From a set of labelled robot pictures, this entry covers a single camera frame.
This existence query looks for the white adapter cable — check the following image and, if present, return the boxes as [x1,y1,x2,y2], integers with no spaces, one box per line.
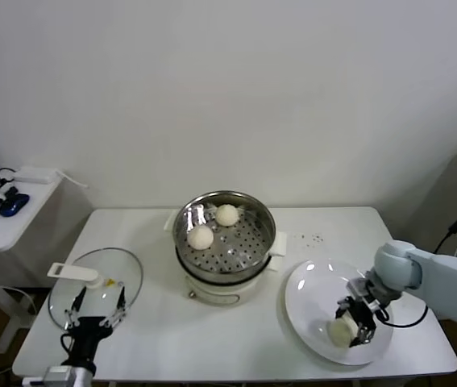
[54,169,89,189]

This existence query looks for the white electric cooker pot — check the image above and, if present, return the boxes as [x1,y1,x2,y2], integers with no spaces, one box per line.
[175,245,280,310]

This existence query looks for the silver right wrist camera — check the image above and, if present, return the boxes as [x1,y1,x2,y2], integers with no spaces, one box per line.
[347,277,368,298]

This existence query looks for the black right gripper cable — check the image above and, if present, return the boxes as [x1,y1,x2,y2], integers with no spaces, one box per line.
[379,304,430,328]

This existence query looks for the stainless steel steamer basket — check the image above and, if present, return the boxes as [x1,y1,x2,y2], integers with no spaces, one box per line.
[163,190,289,283]

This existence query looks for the white floor cable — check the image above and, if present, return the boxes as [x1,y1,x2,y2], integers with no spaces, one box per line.
[0,285,38,315]

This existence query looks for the left gripper wire bundle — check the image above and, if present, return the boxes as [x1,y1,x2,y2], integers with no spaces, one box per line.
[60,332,76,359]

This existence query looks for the white round plate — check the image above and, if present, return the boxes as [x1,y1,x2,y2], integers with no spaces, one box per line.
[284,259,395,367]

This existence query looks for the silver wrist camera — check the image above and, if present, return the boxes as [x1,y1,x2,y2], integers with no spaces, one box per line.
[42,365,78,387]
[347,277,368,298]

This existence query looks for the white side table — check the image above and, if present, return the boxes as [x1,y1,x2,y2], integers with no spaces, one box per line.
[0,171,94,356]

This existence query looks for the glass lid white handle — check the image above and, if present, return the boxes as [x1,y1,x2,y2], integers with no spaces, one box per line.
[46,247,144,332]

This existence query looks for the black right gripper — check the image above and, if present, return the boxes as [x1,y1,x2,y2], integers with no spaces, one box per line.
[335,297,376,347]

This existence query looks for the white steamed baozi bun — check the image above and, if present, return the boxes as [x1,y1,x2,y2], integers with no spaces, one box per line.
[186,225,215,251]
[214,204,240,227]
[327,318,356,350]

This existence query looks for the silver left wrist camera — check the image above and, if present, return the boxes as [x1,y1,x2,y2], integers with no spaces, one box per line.
[42,365,78,387]

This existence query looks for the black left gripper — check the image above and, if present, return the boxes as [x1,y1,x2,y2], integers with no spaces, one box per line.
[64,285,127,366]

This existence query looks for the blue computer mouse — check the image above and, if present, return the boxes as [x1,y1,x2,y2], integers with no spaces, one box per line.
[0,193,31,218]

